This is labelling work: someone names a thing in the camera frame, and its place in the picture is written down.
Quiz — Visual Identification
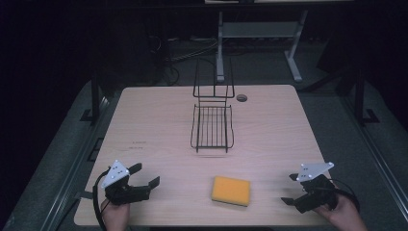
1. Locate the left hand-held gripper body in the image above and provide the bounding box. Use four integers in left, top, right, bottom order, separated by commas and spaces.
101, 160, 152, 206

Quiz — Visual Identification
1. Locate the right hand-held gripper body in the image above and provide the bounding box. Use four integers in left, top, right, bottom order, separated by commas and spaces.
293, 161, 340, 215

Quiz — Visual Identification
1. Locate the person's left hand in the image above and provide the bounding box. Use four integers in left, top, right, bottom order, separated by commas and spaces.
100, 198, 131, 231

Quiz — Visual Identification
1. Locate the person's right hand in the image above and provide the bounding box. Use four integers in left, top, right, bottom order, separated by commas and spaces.
315, 186, 369, 231

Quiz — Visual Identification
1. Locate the yellow sponge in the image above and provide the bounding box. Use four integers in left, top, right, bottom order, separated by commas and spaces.
211, 175, 252, 208

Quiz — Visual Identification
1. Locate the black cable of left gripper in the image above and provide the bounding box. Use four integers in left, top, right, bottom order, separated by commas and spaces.
91, 168, 112, 231

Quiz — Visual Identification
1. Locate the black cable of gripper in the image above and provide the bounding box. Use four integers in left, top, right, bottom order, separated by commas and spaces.
332, 178, 361, 213
91, 168, 112, 231

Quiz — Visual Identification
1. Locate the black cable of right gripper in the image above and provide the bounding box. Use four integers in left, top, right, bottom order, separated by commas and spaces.
332, 178, 361, 213

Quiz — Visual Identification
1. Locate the grey metal rail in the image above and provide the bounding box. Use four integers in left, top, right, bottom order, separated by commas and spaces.
39, 94, 112, 231
341, 94, 408, 215

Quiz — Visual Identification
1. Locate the black metal post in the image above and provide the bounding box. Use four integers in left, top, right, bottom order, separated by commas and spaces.
354, 67, 381, 127
79, 71, 101, 125

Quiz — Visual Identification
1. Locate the black wire rack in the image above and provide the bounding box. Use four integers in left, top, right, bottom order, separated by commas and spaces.
190, 57, 236, 154

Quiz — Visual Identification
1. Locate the bundle of floor cables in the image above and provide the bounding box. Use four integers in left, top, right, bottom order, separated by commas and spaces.
148, 34, 219, 87

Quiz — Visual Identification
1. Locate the grey metal desk frame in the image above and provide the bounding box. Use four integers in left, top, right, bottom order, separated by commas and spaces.
216, 9, 309, 84

